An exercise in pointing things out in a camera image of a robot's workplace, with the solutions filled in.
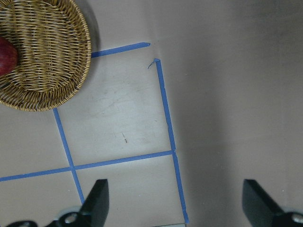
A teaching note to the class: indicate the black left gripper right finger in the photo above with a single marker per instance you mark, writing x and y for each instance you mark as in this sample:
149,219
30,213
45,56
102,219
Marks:
262,211

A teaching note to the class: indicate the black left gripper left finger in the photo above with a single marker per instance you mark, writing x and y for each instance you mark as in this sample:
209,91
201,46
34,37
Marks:
93,212

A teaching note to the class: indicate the dark red apple in basket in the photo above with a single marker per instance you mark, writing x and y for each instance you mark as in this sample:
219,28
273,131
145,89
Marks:
8,57

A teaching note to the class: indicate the woven wicker basket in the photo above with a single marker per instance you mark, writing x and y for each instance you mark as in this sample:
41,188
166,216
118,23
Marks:
54,53

